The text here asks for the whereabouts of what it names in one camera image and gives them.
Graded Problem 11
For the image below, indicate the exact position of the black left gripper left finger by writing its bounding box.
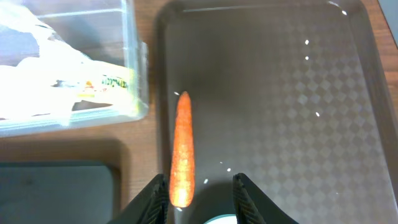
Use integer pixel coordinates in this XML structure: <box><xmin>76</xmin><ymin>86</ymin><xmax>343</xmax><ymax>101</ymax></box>
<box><xmin>108</xmin><ymin>174</ymin><xmax>170</xmax><ymax>224</ymax></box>

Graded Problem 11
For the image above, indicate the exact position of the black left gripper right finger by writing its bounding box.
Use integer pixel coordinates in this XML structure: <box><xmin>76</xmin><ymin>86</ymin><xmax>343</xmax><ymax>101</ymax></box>
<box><xmin>233</xmin><ymin>173</ymin><xmax>298</xmax><ymax>224</ymax></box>

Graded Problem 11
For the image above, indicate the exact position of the light blue rice bowl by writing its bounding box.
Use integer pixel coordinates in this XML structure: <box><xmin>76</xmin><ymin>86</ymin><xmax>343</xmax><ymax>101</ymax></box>
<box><xmin>204</xmin><ymin>214</ymin><xmax>238</xmax><ymax>224</ymax></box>

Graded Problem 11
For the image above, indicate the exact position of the yellow snack wrapper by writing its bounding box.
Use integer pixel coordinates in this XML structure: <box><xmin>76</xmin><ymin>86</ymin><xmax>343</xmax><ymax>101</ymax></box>
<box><xmin>77</xmin><ymin>67</ymin><xmax>135</xmax><ymax>105</ymax></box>

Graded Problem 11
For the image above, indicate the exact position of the white tissue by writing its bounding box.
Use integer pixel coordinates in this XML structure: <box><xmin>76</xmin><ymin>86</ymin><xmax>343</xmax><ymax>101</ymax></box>
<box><xmin>0</xmin><ymin>2</ymin><xmax>103</xmax><ymax>121</ymax></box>

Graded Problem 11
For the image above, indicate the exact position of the orange carrot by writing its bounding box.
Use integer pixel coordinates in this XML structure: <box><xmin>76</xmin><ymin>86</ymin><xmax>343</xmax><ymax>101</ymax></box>
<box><xmin>169</xmin><ymin>91</ymin><xmax>195</xmax><ymax>208</ymax></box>

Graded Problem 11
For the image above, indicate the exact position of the brown serving tray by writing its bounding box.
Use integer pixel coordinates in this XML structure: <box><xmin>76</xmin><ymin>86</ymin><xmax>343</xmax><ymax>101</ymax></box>
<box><xmin>155</xmin><ymin>1</ymin><xmax>397</xmax><ymax>223</ymax></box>

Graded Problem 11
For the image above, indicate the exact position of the black tray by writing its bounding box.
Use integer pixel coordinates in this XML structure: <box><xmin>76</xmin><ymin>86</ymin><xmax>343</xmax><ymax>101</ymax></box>
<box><xmin>1</xmin><ymin>161</ymin><xmax>121</xmax><ymax>223</ymax></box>

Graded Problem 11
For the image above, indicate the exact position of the clear plastic bin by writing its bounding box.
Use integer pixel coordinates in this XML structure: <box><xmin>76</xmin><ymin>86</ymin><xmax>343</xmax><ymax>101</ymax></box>
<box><xmin>1</xmin><ymin>1</ymin><xmax>149</xmax><ymax>137</ymax></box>

